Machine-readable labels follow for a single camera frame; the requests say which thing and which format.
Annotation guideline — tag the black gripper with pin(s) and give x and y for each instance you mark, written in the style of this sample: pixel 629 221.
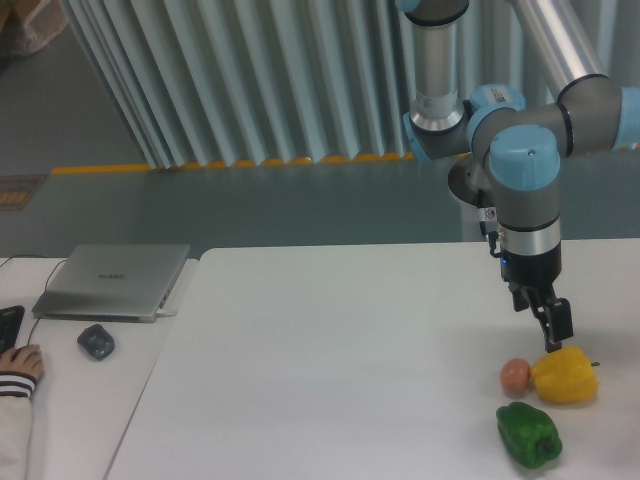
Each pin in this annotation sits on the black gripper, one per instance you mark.
pixel 538 272

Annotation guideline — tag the yellow bell pepper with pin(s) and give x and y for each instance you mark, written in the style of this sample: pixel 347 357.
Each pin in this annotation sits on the yellow bell pepper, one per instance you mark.
pixel 565 376

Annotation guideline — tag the white striped sleeve forearm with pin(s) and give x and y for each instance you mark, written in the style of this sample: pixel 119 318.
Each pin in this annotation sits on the white striped sleeve forearm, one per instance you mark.
pixel 16 423

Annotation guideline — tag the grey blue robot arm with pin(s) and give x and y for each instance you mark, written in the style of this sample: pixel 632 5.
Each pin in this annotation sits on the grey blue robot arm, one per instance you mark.
pixel 511 154

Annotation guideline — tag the green bell pepper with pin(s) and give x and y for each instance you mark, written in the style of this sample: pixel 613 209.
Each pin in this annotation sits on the green bell pepper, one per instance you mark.
pixel 529 435

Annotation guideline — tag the person's hand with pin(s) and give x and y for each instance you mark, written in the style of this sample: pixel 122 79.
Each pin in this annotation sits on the person's hand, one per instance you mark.
pixel 26 361

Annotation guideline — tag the brown egg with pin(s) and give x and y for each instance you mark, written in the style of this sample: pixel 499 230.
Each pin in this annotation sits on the brown egg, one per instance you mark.
pixel 515 375

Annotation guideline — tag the grey folding partition screen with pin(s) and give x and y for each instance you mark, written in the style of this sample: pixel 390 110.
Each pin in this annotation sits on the grey folding partition screen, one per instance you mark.
pixel 231 81

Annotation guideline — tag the silver closed laptop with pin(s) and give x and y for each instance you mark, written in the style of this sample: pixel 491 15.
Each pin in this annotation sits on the silver closed laptop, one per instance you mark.
pixel 113 282

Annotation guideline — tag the dark grey computer mouse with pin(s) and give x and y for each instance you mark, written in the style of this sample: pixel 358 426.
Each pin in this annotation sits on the dark grey computer mouse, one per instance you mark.
pixel 97 342

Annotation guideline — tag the black keyboard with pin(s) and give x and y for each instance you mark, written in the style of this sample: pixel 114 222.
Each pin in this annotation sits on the black keyboard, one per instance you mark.
pixel 10 324

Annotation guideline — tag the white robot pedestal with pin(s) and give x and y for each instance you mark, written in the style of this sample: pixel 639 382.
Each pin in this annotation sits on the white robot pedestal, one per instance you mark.
pixel 472 215

